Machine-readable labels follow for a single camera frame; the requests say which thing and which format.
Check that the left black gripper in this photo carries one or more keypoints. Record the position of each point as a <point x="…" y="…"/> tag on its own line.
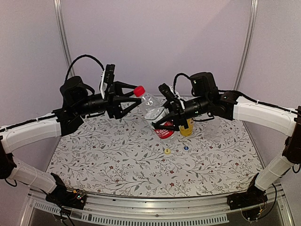
<point x="114" y="106"/>

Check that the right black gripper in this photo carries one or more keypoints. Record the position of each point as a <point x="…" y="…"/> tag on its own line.
<point x="177" y="111"/>

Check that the red bottle cap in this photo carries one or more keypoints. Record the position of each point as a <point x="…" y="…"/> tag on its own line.
<point x="139" y="91"/>

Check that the red cap water bottle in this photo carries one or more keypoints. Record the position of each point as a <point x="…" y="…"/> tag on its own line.
<point x="153" y="111"/>

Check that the yellow bottle cap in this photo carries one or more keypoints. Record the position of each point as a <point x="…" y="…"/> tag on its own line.
<point x="167" y="151"/>

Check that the clear plastic bottle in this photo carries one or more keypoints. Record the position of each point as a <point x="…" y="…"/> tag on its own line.
<point x="211" y="128"/>

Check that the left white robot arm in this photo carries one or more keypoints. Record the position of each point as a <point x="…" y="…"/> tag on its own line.
<point x="79" y="101"/>

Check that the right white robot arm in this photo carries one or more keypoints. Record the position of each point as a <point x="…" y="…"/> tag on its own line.
<point x="234" y="105"/>

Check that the floral patterned table mat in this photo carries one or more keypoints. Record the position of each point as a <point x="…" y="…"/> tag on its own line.
<point x="126" y="157"/>

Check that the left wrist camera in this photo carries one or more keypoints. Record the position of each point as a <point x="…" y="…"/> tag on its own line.
<point x="107" y="79"/>

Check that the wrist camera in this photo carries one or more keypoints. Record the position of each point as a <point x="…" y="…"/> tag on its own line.
<point x="107" y="79"/>
<point x="170" y="95"/>

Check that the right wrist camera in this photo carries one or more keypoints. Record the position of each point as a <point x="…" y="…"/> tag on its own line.
<point x="170" y="95"/>

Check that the right aluminium frame post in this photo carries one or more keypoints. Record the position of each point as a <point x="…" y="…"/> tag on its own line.
<point x="247" y="44"/>

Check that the aluminium frame post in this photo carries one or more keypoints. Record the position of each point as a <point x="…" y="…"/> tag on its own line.
<point x="247" y="44"/>
<point x="62" y="31"/>

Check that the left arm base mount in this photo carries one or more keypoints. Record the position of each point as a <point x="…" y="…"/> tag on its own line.
<point x="62" y="197"/>

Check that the left aluminium frame post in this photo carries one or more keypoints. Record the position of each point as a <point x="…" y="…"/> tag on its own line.
<point x="62" y="31"/>

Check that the front aluminium rail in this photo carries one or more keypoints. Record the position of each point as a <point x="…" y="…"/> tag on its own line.
<point x="112" y="210"/>

